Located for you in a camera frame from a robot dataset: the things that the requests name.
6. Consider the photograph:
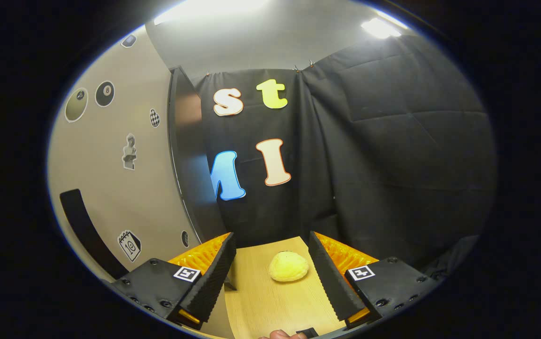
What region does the beige cabinet door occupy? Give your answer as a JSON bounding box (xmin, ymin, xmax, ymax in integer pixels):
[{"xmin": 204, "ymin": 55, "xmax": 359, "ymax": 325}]
[{"xmin": 47, "ymin": 26, "xmax": 235, "ymax": 339}]

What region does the black door handle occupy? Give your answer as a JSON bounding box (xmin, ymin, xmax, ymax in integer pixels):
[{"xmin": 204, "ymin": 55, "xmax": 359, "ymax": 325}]
[{"xmin": 59, "ymin": 189, "xmax": 130, "ymax": 280}]

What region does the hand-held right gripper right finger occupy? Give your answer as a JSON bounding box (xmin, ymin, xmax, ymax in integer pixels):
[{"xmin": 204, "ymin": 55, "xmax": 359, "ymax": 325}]
[{"xmin": 308, "ymin": 231, "xmax": 434, "ymax": 329}]

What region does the dark grey cabinet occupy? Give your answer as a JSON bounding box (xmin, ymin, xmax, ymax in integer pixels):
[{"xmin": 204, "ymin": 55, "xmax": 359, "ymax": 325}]
[{"xmin": 168, "ymin": 66, "xmax": 238, "ymax": 290}]

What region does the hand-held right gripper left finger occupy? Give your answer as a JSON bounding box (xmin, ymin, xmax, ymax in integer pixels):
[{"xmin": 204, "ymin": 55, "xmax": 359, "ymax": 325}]
[{"xmin": 110, "ymin": 232, "xmax": 237, "ymax": 330}]

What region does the black backdrop cloth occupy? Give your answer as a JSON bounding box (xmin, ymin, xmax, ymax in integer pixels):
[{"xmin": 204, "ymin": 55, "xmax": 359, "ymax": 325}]
[{"xmin": 190, "ymin": 34, "xmax": 497, "ymax": 283}]

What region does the yellow round sponge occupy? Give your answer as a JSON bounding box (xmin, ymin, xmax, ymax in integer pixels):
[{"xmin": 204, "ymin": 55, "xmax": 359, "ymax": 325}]
[{"xmin": 269, "ymin": 251, "xmax": 310, "ymax": 283}]

